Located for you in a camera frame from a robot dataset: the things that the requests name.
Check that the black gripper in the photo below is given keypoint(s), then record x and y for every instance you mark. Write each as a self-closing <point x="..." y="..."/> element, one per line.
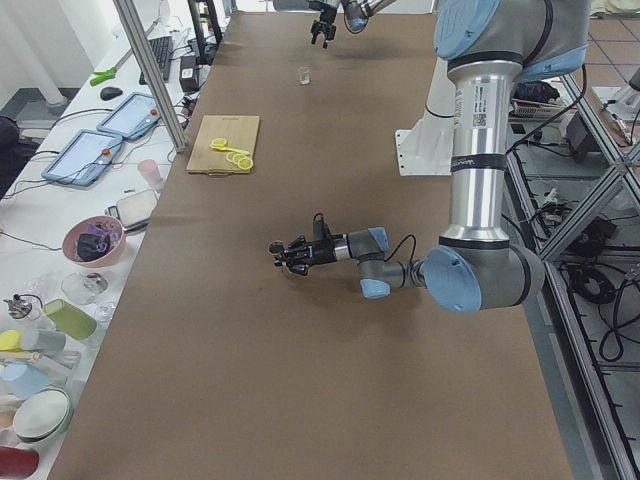
<point x="326" y="16"/>
<point x="320" y="253"/>

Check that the steel double jigger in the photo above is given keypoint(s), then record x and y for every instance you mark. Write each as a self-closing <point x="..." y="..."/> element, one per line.
<point x="277" y="250"/>

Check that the small clear glass cup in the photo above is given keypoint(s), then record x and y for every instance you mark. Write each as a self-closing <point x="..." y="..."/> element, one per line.
<point x="304" y="77"/>

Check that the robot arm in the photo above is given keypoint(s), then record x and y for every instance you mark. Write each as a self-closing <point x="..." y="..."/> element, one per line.
<point x="355" y="15"/>
<point x="485" y="48"/>

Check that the pink cup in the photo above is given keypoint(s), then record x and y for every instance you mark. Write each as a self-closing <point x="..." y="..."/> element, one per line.
<point x="149" y="170"/>

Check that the green cup lying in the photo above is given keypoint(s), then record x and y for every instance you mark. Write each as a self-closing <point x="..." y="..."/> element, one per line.
<point x="70" y="319"/>

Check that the light blue cup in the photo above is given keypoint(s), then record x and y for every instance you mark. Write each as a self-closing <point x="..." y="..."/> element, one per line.
<point x="24" y="380"/>

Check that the wooden cutting board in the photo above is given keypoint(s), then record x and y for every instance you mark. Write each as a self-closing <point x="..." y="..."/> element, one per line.
<point x="222" y="140"/>

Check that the black keyboard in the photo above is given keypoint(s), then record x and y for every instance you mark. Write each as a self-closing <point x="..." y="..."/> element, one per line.
<point x="162" y="48"/>

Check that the kitchen scale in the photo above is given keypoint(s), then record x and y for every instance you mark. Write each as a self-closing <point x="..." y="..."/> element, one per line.
<point x="134" y="211"/>

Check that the blue tablet far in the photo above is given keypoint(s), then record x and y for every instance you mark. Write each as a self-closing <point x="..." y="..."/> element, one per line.
<point x="133" y="118"/>

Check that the blue tablet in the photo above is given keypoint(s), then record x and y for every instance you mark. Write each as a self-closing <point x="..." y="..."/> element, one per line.
<point x="84" y="159"/>
<point x="133" y="118"/>

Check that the pink bowl with items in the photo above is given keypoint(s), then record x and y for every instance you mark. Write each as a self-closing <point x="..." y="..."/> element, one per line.
<point x="95" y="242"/>

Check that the wine glass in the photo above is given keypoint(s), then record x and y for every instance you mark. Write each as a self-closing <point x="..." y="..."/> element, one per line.
<point x="85" y="289"/>

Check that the black computer mouse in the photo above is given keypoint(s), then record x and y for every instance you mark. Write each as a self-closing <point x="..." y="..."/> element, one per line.
<point x="109" y="93"/>

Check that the blue tablet near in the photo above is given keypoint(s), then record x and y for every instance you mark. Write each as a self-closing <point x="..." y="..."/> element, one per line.
<point x="84" y="159"/>

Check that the white green rim bowl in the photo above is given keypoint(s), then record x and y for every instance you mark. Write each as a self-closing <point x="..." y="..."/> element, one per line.
<point x="43" y="415"/>

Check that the red container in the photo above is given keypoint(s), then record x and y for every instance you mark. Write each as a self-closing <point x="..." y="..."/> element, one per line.
<point x="18" y="463"/>

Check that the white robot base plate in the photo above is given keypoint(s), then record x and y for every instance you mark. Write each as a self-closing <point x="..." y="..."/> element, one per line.
<point x="426" y="149"/>

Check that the aluminium frame post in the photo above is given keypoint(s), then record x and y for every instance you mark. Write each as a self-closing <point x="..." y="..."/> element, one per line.
<point x="145" y="58"/>

